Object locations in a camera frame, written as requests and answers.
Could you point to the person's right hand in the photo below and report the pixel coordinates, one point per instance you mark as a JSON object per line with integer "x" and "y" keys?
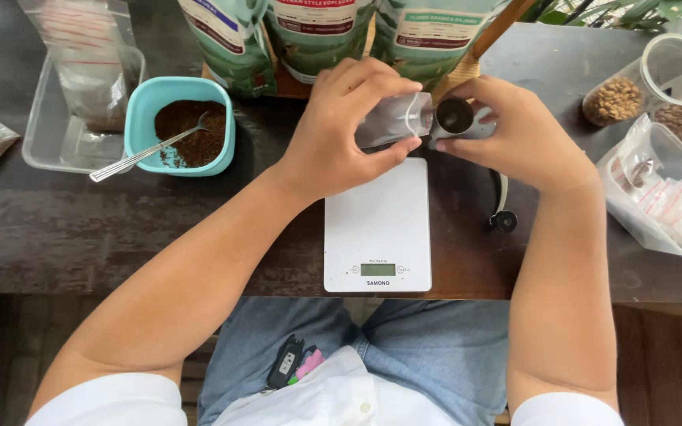
{"x": 530, "y": 142}

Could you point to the person's left hand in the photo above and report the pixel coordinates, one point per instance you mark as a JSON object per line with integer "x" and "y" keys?
{"x": 323, "y": 136}

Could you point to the small clear plastic pouch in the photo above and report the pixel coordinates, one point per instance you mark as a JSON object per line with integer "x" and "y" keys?
{"x": 388, "y": 121}

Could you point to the silver coffee grinder cup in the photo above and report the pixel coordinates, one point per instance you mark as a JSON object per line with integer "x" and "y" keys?
{"x": 453, "y": 115}

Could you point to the wooden board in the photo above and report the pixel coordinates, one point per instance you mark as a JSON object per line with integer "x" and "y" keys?
{"x": 293, "y": 90}

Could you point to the grinder crank with black knob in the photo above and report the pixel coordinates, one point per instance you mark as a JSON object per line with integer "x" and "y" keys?
{"x": 502, "y": 210}

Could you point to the green coffee bag red label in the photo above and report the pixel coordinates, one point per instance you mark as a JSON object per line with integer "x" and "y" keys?
{"x": 311, "y": 47}

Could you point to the glass jar of light beans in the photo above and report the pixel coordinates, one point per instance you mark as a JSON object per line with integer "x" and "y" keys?
{"x": 619, "y": 97}

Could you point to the white digital kitchen scale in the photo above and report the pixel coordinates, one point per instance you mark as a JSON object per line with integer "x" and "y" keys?
{"x": 376, "y": 225}

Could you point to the wooden stick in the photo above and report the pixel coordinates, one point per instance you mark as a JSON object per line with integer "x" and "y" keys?
{"x": 504, "y": 26}

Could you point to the ground coffee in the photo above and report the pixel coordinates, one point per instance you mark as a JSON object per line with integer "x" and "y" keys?
{"x": 199, "y": 142}

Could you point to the clear plastic tub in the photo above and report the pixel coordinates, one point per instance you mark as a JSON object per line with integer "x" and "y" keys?
{"x": 631, "y": 222}

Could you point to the green coffee bag blue label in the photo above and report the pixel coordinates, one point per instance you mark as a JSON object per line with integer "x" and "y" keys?
{"x": 228, "y": 41}

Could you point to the green coffee bag teal label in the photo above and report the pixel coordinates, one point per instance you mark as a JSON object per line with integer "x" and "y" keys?
{"x": 424, "y": 41}

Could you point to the green plant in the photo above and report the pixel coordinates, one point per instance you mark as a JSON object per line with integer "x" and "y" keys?
{"x": 631, "y": 13}

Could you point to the pile of small zip bags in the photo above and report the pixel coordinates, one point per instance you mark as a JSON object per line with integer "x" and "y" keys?
{"x": 681, "y": 207}

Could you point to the teal plastic bowl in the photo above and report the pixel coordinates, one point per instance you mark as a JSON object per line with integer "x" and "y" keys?
{"x": 139, "y": 124}

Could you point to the metal spoon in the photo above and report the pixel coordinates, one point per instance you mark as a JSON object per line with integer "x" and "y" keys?
{"x": 139, "y": 155}

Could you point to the blue jeans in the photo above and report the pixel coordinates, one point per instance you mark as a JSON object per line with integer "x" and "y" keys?
{"x": 435, "y": 349}

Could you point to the black car key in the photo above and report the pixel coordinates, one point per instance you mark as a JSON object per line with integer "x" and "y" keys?
{"x": 285, "y": 364}

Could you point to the zip bag of empty pouches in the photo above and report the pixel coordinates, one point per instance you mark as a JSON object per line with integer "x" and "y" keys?
{"x": 89, "y": 71}

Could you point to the clear rectangular plastic container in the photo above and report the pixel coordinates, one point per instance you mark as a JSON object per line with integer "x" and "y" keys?
{"x": 63, "y": 148}

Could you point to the white shirt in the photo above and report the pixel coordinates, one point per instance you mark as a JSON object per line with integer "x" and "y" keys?
{"x": 341, "y": 396}

